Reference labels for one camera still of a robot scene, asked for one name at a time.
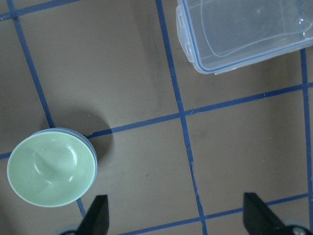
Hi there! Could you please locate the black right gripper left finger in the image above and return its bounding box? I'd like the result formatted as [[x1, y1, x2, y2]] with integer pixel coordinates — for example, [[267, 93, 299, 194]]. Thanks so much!
[[75, 195, 109, 235]]

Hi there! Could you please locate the clear plastic food container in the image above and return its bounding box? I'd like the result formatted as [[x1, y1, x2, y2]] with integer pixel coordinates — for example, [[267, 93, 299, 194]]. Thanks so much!
[[176, 0, 313, 74]]

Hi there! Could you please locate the green bowl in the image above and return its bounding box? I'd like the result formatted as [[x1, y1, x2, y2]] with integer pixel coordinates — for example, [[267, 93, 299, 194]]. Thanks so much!
[[7, 132, 95, 208]]

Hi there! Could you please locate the blue bowl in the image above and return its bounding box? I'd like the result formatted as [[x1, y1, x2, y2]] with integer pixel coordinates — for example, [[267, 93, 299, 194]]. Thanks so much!
[[32, 127, 98, 182]]

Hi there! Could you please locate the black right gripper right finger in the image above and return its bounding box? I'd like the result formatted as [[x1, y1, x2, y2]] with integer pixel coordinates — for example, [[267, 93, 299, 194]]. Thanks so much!
[[243, 192, 288, 235]]

